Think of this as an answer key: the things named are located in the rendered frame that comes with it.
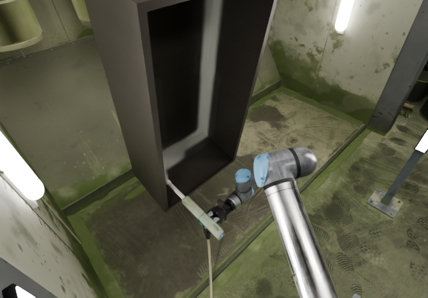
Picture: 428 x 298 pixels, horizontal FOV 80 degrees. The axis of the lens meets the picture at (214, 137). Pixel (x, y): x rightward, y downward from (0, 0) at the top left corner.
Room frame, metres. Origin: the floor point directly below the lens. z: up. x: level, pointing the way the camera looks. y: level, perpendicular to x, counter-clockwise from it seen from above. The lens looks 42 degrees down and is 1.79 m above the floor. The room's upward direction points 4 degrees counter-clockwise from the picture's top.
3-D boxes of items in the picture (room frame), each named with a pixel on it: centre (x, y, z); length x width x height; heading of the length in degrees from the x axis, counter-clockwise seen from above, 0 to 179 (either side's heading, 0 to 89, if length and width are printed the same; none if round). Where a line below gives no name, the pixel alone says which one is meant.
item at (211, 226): (0.82, 0.16, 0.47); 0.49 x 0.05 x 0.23; 40
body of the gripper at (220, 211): (0.81, -0.02, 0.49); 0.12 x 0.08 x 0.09; 131
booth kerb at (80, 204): (1.98, 0.15, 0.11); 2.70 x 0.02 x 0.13; 129
